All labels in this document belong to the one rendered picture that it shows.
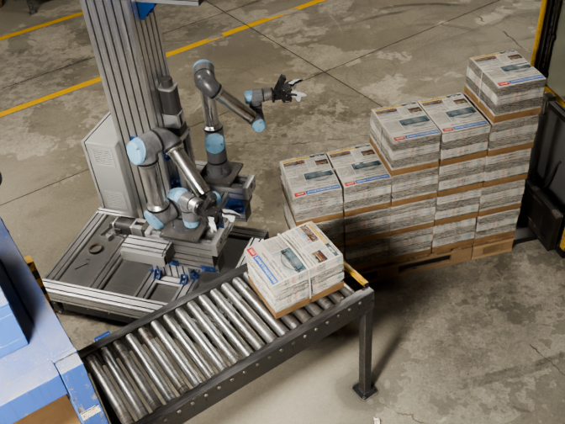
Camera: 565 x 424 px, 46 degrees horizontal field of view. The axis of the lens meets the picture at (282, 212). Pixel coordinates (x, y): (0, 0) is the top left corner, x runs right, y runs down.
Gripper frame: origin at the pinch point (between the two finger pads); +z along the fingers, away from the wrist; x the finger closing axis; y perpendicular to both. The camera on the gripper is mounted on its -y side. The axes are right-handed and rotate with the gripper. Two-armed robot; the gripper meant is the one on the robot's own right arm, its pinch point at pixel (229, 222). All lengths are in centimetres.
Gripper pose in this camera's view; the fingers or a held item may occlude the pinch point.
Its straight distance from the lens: 299.8
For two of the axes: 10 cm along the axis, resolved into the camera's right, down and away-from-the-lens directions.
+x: -6.9, 4.0, -6.1
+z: 7.2, 4.1, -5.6
